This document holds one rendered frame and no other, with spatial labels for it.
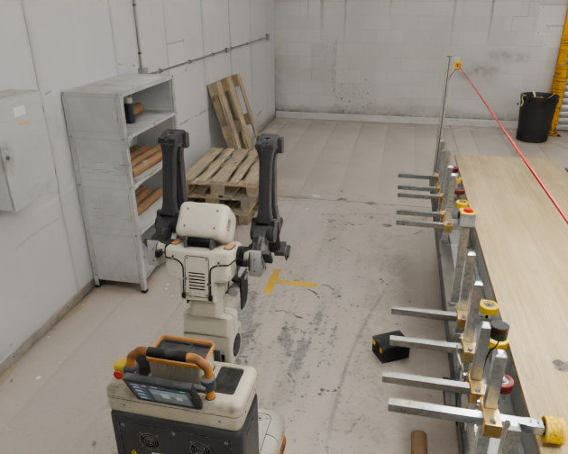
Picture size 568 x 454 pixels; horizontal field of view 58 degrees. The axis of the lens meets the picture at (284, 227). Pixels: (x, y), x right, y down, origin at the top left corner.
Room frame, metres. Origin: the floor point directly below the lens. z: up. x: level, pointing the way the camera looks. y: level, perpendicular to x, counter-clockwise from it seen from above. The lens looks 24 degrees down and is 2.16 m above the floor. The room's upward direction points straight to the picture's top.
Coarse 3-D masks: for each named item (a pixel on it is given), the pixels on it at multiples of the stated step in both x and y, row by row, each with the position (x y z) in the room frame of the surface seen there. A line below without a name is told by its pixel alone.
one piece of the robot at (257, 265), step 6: (252, 252) 1.82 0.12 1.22; (258, 252) 1.81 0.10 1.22; (252, 258) 1.82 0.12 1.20; (258, 258) 1.81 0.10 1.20; (252, 264) 1.81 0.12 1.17; (258, 264) 1.81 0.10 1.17; (264, 264) 1.86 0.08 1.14; (252, 270) 1.81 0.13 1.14; (258, 270) 1.80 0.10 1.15; (264, 270) 1.86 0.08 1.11; (252, 276) 1.81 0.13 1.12; (258, 276) 1.80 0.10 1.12
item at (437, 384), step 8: (384, 376) 1.51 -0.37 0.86; (392, 376) 1.51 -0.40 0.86; (400, 376) 1.51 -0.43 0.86; (408, 376) 1.51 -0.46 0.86; (416, 376) 1.51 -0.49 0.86; (400, 384) 1.50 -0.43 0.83; (408, 384) 1.49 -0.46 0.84; (416, 384) 1.49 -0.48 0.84; (424, 384) 1.48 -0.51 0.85; (432, 384) 1.47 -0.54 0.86; (440, 384) 1.47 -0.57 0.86; (448, 384) 1.47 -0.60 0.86; (456, 384) 1.47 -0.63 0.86; (464, 384) 1.47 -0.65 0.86; (456, 392) 1.46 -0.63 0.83; (464, 392) 1.45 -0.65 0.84
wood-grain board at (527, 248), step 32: (480, 160) 4.06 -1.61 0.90; (512, 160) 4.06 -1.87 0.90; (544, 160) 4.06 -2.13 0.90; (480, 192) 3.33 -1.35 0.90; (512, 192) 3.33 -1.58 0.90; (544, 192) 3.33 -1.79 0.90; (480, 224) 2.79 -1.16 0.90; (512, 224) 2.79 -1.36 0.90; (544, 224) 2.78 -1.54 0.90; (512, 256) 2.39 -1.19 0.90; (544, 256) 2.38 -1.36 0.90; (512, 288) 2.06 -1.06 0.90; (544, 288) 2.06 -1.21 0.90; (512, 320) 1.81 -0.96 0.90; (544, 320) 1.81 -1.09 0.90; (512, 352) 1.60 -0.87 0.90; (544, 352) 1.59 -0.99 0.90; (544, 384) 1.42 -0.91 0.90; (544, 448) 1.14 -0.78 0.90
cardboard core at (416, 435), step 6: (414, 432) 2.00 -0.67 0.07; (420, 432) 1.99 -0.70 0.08; (414, 438) 1.96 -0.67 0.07; (420, 438) 1.95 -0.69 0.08; (426, 438) 1.98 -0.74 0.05; (414, 444) 1.92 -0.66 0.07; (420, 444) 1.91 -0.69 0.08; (426, 444) 1.93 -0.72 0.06; (414, 450) 1.88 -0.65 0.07; (420, 450) 1.87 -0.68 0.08; (426, 450) 1.89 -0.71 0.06
